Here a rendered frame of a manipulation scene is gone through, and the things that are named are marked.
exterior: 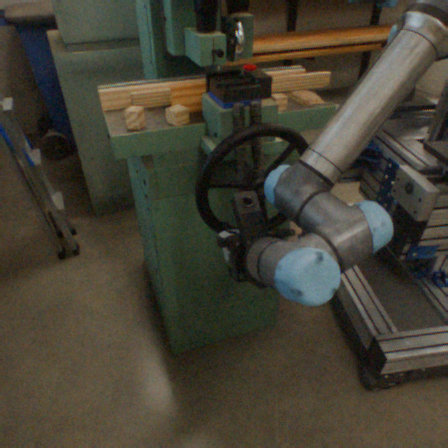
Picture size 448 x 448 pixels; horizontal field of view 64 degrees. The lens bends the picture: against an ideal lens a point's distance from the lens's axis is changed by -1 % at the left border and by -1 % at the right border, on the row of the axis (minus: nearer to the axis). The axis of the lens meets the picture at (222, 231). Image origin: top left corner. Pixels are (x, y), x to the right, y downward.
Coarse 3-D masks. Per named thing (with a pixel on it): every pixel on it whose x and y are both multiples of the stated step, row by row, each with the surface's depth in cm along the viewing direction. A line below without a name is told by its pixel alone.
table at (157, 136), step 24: (288, 96) 103; (120, 120) 89; (192, 120) 89; (288, 120) 95; (312, 120) 98; (120, 144) 83; (144, 144) 85; (168, 144) 87; (192, 144) 90; (216, 144) 85; (264, 144) 86
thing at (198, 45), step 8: (184, 32) 97; (192, 32) 91; (200, 32) 90; (208, 32) 90; (216, 32) 90; (192, 40) 92; (200, 40) 87; (208, 40) 87; (216, 40) 88; (224, 40) 89; (192, 48) 93; (200, 48) 88; (208, 48) 89; (216, 48) 89; (224, 48) 90; (192, 56) 95; (200, 56) 89; (208, 56) 90; (216, 56) 90; (224, 56) 91; (200, 64) 90; (208, 64) 91; (216, 64) 92; (224, 64) 92
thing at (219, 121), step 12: (204, 96) 86; (204, 108) 87; (216, 108) 79; (264, 108) 80; (276, 108) 81; (216, 120) 81; (228, 120) 79; (264, 120) 82; (276, 120) 83; (216, 132) 83; (228, 132) 80; (252, 144) 85
